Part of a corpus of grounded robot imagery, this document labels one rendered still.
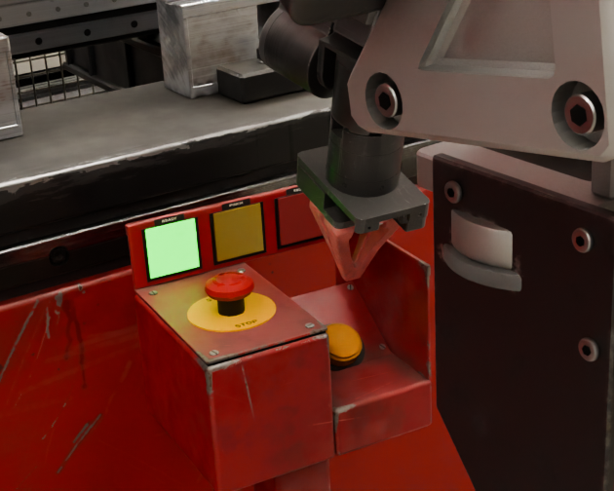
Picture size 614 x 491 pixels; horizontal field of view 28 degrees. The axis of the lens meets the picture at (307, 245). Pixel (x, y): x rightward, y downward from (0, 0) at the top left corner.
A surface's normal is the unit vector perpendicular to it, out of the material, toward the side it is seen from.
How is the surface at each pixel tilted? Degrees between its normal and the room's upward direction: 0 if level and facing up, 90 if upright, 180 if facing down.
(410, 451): 90
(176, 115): 0
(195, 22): 90
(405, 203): 15
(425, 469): 90
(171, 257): 90
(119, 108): 0
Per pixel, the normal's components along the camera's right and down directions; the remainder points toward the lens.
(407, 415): 0.47, 0.32
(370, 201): 0.07, -0.80
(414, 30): -0.81, 0.27
